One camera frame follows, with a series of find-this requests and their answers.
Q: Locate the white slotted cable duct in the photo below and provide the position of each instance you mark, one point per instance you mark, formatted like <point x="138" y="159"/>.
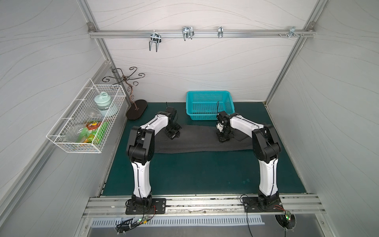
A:
<point x="182" y="221"/>

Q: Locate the metal loop hook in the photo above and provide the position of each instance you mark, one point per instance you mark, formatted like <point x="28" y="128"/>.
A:
<point x="188" y="32"/>

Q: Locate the metal bracket hook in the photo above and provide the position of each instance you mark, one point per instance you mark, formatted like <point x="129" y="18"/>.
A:
<point x="292" y="33"/>

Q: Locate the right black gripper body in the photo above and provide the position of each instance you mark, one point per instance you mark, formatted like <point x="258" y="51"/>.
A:
<point x="224" y="135"/>

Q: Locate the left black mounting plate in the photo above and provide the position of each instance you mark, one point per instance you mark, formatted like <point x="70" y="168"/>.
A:
<point x="158" y="206"/>

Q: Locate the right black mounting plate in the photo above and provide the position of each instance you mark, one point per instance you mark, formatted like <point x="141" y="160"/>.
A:
<point x="250" y="204"/>

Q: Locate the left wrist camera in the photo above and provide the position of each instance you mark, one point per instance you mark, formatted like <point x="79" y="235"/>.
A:
<point x="171" y="113"/>

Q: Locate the clear plastic bag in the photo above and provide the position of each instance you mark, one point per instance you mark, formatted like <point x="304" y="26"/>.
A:
<point x="72" y="133"/>

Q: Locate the teal plastic basket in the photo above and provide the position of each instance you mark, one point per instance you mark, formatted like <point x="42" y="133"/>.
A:
<point x="205" y="105"/>

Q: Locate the white wire wall basket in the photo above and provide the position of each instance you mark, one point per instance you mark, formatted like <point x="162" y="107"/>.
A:
<point x="83" y="100"/>

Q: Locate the metal double hook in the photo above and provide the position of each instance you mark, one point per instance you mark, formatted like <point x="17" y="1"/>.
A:
<point x="155" y="39"/>

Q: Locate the pale green lidded jar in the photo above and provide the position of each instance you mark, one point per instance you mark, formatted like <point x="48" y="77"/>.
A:
<point x="103" y="101"/>

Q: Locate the left circuit board with wires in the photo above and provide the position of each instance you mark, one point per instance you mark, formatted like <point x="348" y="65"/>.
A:
<point x="130" y="224"/>

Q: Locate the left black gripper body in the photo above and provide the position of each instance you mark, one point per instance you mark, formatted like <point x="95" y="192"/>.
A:
<point x="173" y="130"/>

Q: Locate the right circuit board in hole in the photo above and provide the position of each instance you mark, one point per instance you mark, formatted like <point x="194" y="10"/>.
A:
<point x="286" y="221"/>

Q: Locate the colourful snack packet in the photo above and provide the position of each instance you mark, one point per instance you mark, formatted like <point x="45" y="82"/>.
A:
<point x="93" y="132"/>

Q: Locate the small metal clip hook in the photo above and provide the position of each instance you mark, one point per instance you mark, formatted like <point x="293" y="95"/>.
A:
<point x="220" y="32"/>

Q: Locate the dark grey long pants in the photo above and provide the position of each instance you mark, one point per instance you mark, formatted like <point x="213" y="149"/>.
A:
<point x="199" y="138"/>

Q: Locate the black mounting plate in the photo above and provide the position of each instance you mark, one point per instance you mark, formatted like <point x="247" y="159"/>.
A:
<point x="158" y="206"/>
<point x="250" y="204"/>

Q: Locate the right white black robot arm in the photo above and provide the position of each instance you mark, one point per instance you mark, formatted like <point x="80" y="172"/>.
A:
<point x="266" y="148"/>

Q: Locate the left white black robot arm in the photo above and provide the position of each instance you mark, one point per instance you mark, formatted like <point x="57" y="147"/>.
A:
<point x="141" y="149"/>

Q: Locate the ornate metal hook stand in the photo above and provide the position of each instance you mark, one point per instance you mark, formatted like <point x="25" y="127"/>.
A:
<point x="137" y="107"/>

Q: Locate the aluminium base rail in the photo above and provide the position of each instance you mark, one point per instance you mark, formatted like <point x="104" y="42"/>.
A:
<point x="201" y="205"/>

